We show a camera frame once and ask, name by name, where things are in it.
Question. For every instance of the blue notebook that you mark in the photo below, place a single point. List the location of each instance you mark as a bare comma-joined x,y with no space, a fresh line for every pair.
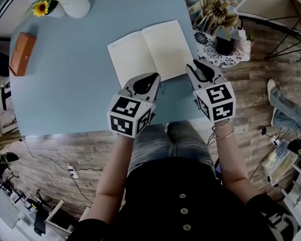
150,51

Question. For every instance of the white power strip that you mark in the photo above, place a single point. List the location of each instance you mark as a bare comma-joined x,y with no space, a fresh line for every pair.
72,171
276,142

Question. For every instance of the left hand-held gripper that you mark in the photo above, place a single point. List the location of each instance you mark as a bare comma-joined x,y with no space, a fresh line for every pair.
125,117

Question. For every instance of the pink flower bunch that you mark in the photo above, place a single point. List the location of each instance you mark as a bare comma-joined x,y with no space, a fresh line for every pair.
244,44

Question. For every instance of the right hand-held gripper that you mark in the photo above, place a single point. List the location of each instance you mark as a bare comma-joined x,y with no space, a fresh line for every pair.
219,102

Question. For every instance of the yellow sunflower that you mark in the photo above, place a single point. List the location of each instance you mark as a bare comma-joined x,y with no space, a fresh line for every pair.
40,8

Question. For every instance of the person's left forearm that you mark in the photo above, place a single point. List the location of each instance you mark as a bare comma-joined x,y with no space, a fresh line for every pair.
113,174

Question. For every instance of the person's right forearm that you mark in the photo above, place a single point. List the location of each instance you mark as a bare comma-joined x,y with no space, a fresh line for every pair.
232,164

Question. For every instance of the white ceramic vase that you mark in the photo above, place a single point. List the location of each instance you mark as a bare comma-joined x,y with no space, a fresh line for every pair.
75,6

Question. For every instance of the black white floral cushion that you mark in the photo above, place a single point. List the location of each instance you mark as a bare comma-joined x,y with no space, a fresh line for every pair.
205,46

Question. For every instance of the person's grey jeans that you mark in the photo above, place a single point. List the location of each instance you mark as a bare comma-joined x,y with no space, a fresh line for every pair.
150,147

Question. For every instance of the black buttoned shirt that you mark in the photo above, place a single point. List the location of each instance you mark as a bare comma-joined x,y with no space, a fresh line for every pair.
165,197

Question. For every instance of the black bag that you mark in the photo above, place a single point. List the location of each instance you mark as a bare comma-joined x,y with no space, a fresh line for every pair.
224,46

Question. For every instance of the orange leather box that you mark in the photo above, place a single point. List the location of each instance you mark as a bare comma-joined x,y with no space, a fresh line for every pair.
22,54

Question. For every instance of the clear plastic bin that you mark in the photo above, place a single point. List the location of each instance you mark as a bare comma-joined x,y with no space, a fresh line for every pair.
281,162

